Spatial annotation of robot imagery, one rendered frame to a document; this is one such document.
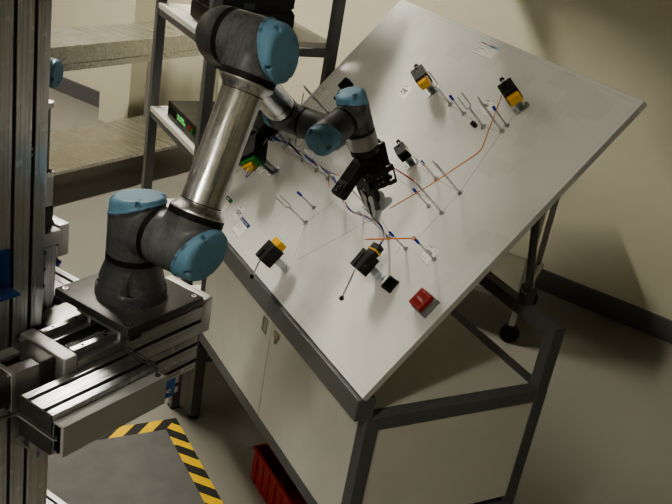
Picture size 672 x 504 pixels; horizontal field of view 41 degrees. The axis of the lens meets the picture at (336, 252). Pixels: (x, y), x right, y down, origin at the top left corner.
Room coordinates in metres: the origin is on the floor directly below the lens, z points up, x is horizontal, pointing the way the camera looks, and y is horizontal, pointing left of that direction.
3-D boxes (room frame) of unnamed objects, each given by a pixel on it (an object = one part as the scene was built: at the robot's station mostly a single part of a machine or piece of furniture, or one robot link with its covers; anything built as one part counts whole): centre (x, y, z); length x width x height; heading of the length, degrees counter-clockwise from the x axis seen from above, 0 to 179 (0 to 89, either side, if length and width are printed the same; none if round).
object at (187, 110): (3.24, 0.50, 1.09); 0.35 x 0.33 x 0.07; 32
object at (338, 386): (2.42, 0.17, 0.83); 1.18 x 0.05 x 0.06; 32
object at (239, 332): (2.66, 0.29, 0.60); 0.55 x 0.02 x 0.39; 32
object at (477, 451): (2.59, -0.11, 0.60); 1.17 x 0.58 x 0.40; 32
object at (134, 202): (1.70, 0.41, 1.33); 0.13 x 0.12 x 0.14; 59
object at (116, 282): (1.70, 0.42, 1.21); 0.15 x 0.15 x 0.10
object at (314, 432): (2.19, 0.01, 0.60); 0.55 x 0.03 x 0.39; 32
